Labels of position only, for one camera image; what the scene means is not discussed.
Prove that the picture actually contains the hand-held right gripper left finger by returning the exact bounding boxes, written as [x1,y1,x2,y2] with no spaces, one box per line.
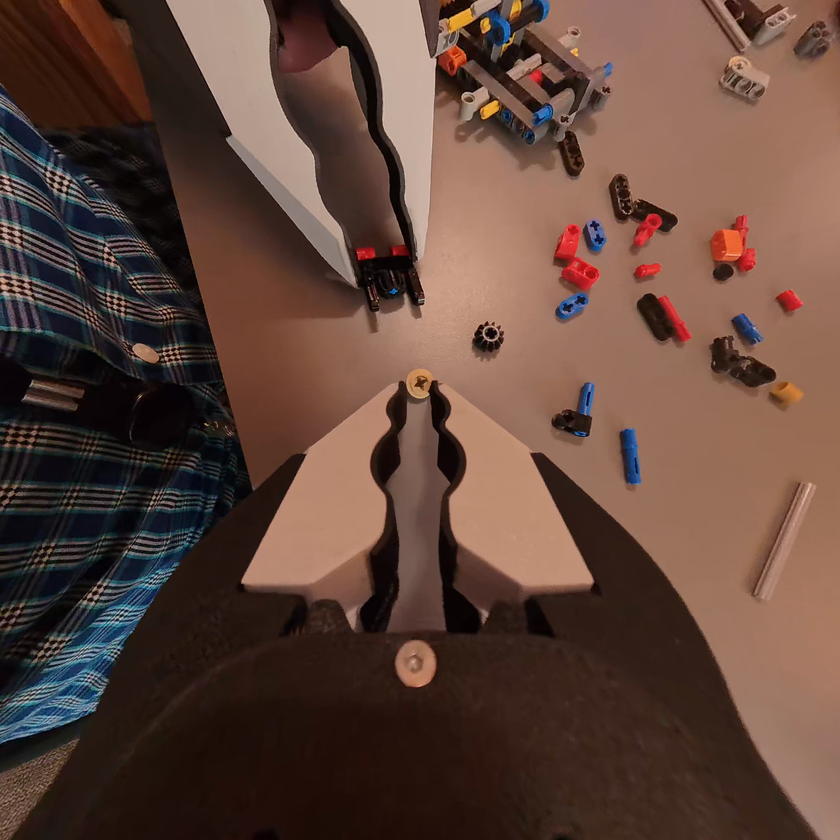
[241,382,404,632]

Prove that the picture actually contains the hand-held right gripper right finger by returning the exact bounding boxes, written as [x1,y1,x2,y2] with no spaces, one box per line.
[430,382,595,632]

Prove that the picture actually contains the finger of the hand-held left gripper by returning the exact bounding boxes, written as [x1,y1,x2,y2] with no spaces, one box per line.
[331,0,437,253]
[167,0,358,286]

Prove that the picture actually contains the black lego frame red pins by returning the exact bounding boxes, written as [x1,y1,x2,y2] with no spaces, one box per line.
[354,244,426,312]

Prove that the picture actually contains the grey lego axle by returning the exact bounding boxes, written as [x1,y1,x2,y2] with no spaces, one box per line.
[752,482,817,601]

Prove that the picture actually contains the lego chassis assembly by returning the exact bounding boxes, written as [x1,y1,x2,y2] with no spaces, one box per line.
[436,0,614,142]

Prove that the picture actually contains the long red lego pin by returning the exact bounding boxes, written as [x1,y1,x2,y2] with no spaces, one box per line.
[658,294,693,343]

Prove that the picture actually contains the black lego connector assembly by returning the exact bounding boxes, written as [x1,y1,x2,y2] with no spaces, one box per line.
[709,336,777,388]

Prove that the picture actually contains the long black lego beam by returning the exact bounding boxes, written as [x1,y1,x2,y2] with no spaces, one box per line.
[631,199,679,232]

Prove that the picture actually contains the grey lego beam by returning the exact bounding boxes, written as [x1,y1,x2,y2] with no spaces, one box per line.
[702,0,750,52]

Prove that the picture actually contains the light grey lego connector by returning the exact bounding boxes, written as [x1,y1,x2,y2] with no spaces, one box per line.
[719,56,770,101]

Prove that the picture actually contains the brown grey lego subassembly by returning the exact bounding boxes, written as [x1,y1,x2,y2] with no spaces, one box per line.
[725,0,796,47]

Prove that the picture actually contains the dark grey lego connector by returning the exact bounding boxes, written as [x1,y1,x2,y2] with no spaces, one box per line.
[793,20,837,59]

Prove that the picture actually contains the person's left hand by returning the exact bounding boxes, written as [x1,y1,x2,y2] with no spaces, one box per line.
[279,16,339,73]

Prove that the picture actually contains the black connector with blue pin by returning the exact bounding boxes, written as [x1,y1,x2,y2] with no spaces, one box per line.
[551,382,597,438]

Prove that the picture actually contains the wooden cabinet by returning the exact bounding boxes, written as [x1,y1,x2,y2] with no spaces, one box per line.
[0,0,152,129]

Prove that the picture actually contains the blue plaid shirt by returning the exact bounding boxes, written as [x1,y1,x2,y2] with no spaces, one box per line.
[0,85,253,746]

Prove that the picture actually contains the black strap with buckle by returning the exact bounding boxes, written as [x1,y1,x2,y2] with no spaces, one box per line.
[0,357,198,460]

